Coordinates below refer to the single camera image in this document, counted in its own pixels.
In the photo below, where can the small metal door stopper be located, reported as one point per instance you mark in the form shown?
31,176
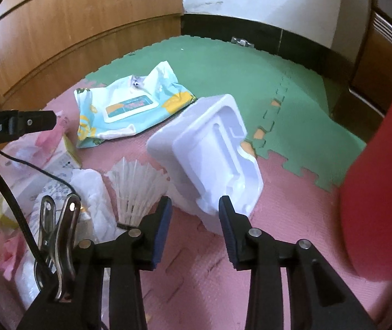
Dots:
243,41

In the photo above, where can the pink foam mat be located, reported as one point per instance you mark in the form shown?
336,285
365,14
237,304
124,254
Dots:
302,233

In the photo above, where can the silver metal spring clip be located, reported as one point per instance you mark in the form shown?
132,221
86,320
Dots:
63,233

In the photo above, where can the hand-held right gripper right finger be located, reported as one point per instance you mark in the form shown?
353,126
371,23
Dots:
232,244

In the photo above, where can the light wooden wardrobe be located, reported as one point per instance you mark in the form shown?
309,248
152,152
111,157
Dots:
79,24

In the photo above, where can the yellow white paper carton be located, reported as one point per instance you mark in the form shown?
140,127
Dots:
67,158

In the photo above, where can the blue white wet wipes pack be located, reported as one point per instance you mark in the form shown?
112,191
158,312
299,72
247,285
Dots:
127,110

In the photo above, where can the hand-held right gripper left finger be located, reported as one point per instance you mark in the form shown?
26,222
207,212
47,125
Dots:
160,237

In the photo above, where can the white feather shuttlecock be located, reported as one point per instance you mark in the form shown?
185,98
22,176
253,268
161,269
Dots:
137,189

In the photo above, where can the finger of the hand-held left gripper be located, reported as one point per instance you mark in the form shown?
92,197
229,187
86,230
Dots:
34,122

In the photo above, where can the red bin with green rim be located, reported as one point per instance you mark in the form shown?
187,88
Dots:
381,178

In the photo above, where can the pink crumpled paper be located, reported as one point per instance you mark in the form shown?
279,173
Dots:
10,257

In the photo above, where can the crumpled clear plastic bag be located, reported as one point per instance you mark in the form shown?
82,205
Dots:
92,199

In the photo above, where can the white moulded packaging tray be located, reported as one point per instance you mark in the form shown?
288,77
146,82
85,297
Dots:
209,151

